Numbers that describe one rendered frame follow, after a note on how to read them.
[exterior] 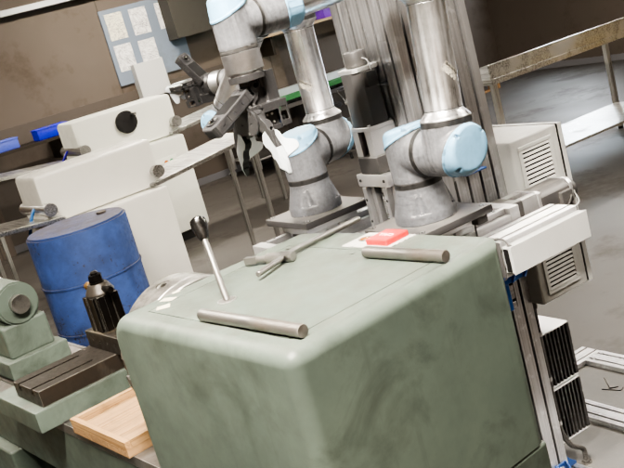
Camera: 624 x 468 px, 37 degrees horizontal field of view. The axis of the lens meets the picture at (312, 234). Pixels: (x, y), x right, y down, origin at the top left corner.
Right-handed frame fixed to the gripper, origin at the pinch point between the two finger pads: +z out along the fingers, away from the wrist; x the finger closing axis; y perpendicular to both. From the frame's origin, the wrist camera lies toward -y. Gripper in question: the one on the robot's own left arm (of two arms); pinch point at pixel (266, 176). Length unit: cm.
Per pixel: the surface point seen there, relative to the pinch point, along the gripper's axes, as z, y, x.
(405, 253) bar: 15.1, 1.2, -33.1
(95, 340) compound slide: 43, -9, 91
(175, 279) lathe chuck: 18.4, -12.2, 26.2
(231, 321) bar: 15.4, -29.7, -23.3
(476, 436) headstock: 46, -2, -43
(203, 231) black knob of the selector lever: 4.6, -18.3, -2.9
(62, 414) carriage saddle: 53, -28, 78
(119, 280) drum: 88, 106, 329
